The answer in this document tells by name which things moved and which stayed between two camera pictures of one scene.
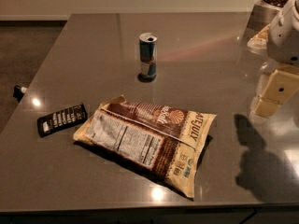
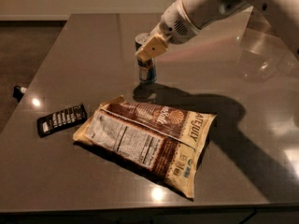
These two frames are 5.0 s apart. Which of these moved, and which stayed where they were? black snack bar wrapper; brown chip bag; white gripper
Moved: white gripper
Stayed: brown chip bag; black snack bar wrapper
